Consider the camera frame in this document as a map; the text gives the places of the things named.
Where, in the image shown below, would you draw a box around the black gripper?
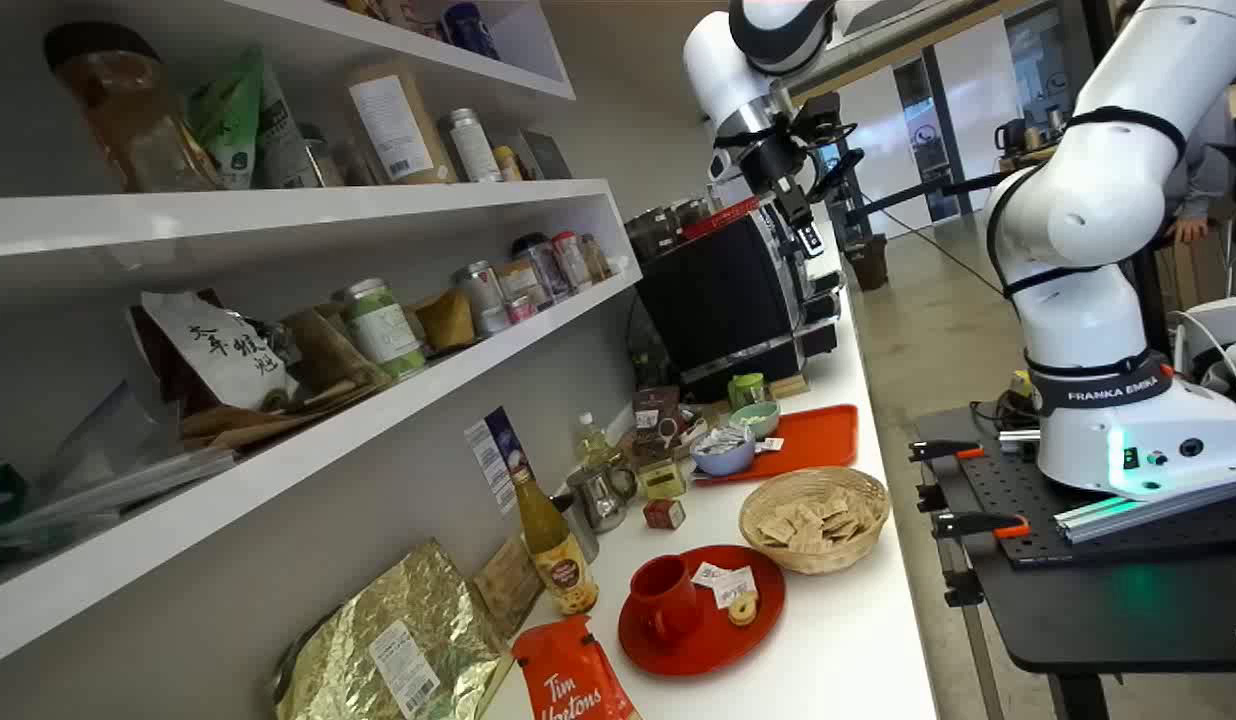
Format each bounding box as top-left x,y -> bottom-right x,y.
738,118 -> 820,207

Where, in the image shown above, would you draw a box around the orange snack packet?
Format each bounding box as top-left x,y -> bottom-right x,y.
507,610 -> 645,720

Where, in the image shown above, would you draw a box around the pink food packet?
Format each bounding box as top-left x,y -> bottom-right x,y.
492,257 -> 551,325

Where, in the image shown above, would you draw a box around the brown paper packet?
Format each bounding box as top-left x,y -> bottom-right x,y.
275,302 -> 392,402

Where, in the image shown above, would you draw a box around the green foil packet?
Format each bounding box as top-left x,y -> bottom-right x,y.
188,46 -> 330,190

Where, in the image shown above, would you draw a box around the black bin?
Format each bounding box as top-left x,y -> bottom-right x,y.
850,233 -> 892,295

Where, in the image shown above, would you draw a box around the black coffee machine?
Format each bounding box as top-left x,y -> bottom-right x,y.
629,194 -> 850,402

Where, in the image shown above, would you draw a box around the red and white can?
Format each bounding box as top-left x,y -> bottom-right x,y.
547,229 -> 595,291

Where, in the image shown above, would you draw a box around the small green cup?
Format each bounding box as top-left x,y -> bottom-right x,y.
724,368 -> 773,413

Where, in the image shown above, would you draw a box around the dark small box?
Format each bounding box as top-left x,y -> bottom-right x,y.
511,128 -> 576,185

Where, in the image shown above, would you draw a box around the orange plastic tray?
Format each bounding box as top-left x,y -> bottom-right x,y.
693,400 -> 864,493

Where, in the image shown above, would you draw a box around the dark glass jar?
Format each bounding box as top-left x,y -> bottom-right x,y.
629,382 -> 690,462

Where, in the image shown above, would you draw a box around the small blue bowl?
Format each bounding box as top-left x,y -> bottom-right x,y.
690,418 -> 763,480

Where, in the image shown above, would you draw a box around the small white bottle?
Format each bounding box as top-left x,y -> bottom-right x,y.
446,102 -> 503,186

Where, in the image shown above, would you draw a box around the clear jar silver lid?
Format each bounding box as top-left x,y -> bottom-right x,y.
452,257 -> 516,341

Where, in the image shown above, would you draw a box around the yellow green small box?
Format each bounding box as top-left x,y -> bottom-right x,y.
634,455 -> 693,502

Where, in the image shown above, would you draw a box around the blue container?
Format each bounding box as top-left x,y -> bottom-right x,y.
435,0 -> 503,61

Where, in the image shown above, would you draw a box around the clear oil bottle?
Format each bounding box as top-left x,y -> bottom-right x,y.
568,408 -> 619,471

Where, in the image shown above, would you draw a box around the crackers in basket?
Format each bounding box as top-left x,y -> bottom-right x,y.
754,493 -> 874,550

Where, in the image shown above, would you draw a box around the gold brown pouch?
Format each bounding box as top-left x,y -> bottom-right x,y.
412,285 -> 479,358

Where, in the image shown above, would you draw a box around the brown box white label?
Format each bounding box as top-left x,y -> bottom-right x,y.
337,56 -> 460,186

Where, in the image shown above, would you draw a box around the woven wicker basket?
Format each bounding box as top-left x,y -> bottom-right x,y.
738,462 -> 897,579

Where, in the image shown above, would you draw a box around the blue and white card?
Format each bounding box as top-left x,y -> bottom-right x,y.
460,402 -> 538,517

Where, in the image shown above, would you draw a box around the person in grey top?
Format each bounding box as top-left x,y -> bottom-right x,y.
1168,96 -> 1236,252

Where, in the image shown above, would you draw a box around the white paper on plate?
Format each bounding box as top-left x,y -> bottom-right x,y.
693,556 -> 763,631

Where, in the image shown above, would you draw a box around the green lid jar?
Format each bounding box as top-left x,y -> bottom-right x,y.
332,273 -> 427,382

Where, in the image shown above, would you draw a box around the red plate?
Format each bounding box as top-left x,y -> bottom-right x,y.
617,541 -> 791,681

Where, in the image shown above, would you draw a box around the yellow labelled glass bottle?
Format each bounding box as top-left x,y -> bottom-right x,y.
503,442 -> 605,621

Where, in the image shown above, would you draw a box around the red cup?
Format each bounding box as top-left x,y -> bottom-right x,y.
629,550 -> 711,653

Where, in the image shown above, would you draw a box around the brown square board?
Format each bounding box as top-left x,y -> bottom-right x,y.
467,531 -> 547,639

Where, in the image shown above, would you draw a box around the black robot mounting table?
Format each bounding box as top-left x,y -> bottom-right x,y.
910,395 -> 1236,720

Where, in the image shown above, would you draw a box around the white bag black calligraphy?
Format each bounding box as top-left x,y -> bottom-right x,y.
131,285 -> 306,414

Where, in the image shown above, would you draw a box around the gold foil bag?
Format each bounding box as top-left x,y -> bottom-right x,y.
270,536 -> 516,720

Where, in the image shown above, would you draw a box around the amber glass jar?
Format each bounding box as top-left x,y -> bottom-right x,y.
42,16 -> 229,194

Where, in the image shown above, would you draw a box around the clear plastic bag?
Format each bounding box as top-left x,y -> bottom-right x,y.
0,375 -> 242,577

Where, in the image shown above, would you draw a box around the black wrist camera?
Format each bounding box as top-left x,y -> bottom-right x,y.
791,91 -> 864,202

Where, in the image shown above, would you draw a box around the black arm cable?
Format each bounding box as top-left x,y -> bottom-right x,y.
979,102 -> 1191,302

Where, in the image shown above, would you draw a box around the white device with cable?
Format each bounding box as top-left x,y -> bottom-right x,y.
1173,291 -> 1236,402

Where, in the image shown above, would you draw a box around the white wall shelf unit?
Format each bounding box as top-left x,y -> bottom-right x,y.
0,0 -> 649,677

